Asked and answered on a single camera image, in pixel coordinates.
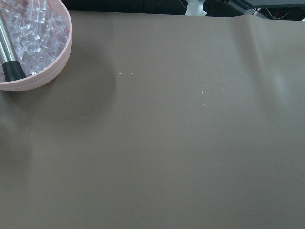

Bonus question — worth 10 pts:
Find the metal black-tipped tool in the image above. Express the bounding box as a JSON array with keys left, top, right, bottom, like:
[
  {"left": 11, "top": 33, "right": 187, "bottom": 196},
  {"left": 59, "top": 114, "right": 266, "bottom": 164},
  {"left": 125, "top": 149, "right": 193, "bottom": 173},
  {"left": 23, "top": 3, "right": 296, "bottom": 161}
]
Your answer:
[{"left": 0, "top": 12, "right": 26, "bottom": 82}]

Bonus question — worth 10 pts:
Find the pink bowl of ice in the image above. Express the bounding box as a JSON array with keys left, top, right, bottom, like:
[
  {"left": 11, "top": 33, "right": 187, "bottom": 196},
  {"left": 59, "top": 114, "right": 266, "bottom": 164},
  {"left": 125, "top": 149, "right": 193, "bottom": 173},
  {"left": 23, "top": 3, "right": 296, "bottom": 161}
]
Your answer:
[{"left": 0, "top": 0, "right": 72, "bottom": 92}]

